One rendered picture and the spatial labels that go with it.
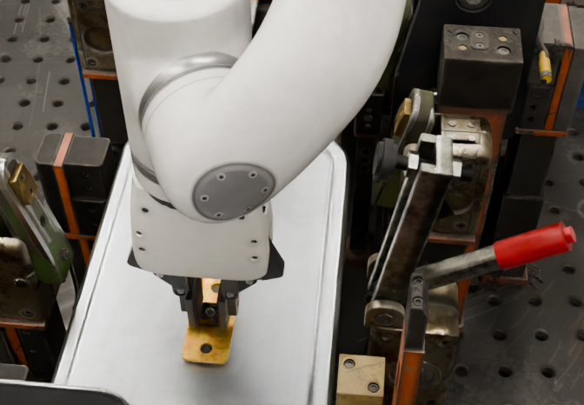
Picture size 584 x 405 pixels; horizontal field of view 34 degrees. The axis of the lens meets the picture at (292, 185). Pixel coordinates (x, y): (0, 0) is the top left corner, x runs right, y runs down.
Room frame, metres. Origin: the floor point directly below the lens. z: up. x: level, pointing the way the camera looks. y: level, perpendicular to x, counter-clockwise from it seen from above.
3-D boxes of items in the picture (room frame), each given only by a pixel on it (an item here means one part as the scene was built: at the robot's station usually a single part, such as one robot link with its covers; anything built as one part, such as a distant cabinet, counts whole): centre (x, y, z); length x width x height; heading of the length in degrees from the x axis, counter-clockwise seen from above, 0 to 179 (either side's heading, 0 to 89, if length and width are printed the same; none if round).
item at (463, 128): (0.62, -0.14, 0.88); 0.11 x 0.09 x 0.37; 84
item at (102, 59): (0.88, 0.20, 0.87); 0.12 x 0.09 x 0.35; 84
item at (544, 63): (0.71, -0.23, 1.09); 0.10 x 0.01 x 0.01; 174
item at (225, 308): (0.46, 0.04, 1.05); 0.03 x 0.03 x 0.07; 84
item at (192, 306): (0.46, 0.09, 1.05); 0.03 x 0.03 x 0.07; 84
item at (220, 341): (0.46, 0.07, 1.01); 0.08 x 0.04 x 0.01; 174
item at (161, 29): (0.46, 0.06, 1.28); 0.09 x 0.08 x 0.13; 18
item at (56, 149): (0.67, 0.22, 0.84); 0.11 x 0.08 x 0.29; 84
